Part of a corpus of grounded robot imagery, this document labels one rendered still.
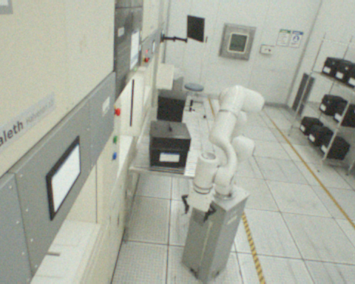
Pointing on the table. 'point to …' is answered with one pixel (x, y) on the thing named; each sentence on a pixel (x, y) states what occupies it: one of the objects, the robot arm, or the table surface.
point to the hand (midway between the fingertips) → (196, 214)
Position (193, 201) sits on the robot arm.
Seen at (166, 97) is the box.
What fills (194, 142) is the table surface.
